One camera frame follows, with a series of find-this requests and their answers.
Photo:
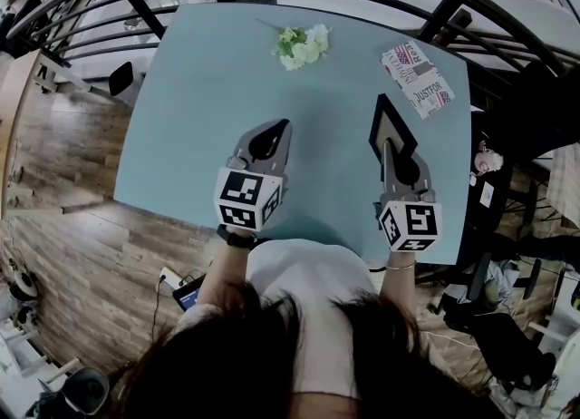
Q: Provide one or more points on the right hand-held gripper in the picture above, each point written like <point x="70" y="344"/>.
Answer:
<point x="417" y="222"/>

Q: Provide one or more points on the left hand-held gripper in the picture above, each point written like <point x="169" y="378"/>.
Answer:
<point x="238" y="195"/>

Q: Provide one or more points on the black picture frame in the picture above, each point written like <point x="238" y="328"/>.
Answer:
<point x="385" y="127"/>

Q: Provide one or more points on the person's left forearm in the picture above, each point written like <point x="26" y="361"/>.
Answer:
<point x="224" y="272"/>

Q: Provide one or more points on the person's right forearm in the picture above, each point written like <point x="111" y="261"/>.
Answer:
<point x="399" y="288"/>

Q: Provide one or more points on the white card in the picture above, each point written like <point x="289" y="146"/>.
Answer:
<point x="487" y="195"/>

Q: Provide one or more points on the pale plush toy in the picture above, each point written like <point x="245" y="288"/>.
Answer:
<point x="489" y="161"/>

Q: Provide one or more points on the printed flag card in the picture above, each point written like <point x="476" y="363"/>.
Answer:
<point x="417" y="81"/>

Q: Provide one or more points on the black wristband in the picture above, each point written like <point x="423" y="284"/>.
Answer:
<point x="235" y="238"/>

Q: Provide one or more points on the white artificial flower bunch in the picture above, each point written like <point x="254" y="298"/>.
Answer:
<point x="299" y="50"/>

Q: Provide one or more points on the black table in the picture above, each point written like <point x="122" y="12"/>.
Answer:
<point x="516" y="127"/>

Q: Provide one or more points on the black office chair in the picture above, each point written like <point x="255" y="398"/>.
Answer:
<point x="476" y="281"/>

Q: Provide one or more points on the grey garment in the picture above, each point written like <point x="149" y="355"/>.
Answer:
<point x="498" y="281"/>

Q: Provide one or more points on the black oval seat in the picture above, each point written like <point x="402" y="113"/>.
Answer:
<point x="120" y="79"/>

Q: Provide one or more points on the person's white shirt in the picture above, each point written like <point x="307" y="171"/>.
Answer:
<point x="312" y="308"/>

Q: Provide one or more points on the blue screen phone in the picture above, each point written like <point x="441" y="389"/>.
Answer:
<point x="186" y="299"/>

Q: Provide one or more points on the black metal railing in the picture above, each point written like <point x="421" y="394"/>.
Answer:
<point x="138" y="6"/>

